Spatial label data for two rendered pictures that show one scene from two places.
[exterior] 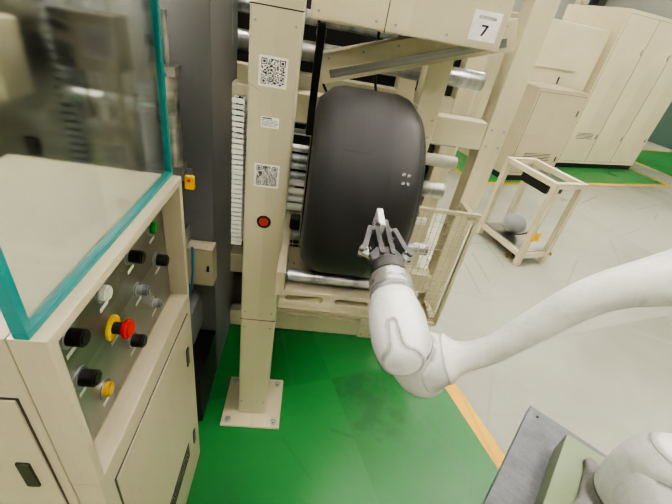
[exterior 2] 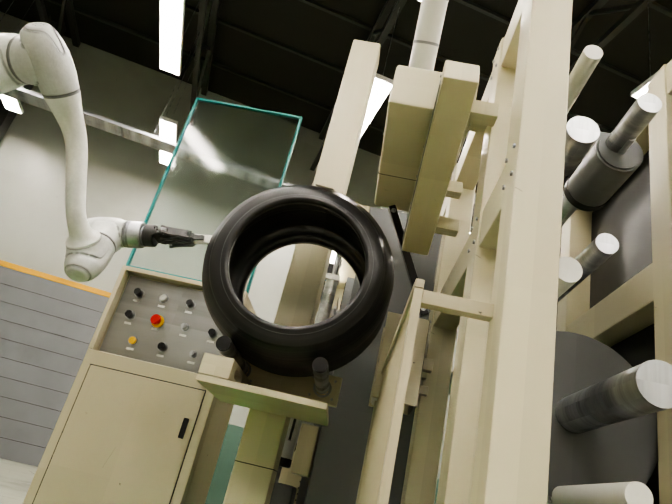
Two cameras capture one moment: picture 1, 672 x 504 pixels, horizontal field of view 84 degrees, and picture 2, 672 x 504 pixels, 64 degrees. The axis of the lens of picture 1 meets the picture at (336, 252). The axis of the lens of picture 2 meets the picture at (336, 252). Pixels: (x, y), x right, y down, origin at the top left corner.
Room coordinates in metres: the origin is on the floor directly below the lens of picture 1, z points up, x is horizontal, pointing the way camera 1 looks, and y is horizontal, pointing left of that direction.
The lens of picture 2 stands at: (1.65, -1.60, 0.58)
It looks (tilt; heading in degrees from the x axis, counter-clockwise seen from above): 24 degrees up; 103
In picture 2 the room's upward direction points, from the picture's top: 14 degrees clockwise
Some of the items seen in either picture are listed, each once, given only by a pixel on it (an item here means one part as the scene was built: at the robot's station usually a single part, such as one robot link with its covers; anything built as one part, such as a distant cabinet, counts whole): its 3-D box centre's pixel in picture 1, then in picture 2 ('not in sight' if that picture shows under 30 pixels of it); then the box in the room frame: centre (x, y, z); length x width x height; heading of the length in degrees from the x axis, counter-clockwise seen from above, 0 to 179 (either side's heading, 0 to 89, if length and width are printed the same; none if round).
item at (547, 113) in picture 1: (530, 132); not in sight; (5.72, -2.41, 0.62); 0.90 x 0.56 x 1.25; 115
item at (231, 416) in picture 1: (253, 400); not in sight; (1.12, 0.26, 0.01); 0.27 x 0.27 x 0.02; 8
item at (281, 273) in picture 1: (285, 250); (282, 379); (1.15, 0.18, 0.90); 0.40 x 0.03 x 0.10; 8
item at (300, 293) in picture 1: (330, 293); (227, 378); (1.04, -0.01, 0.83); 0.36 x 0.09 x 0.06; 98
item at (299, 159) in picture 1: (285, 172); (398, 364); (1.52, 0.28, 1.05); 0.20 x 0.15 x 0.30; 98
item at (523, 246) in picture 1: (525, 210); not in sight; (3.29, -1.65, 0.40); 0.60 x 0.35 x 0.80; 25
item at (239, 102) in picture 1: (239, 176); not in sight; (1.08, 0.34, 1.19); 0.05 x 0.04 x 0.48; 8
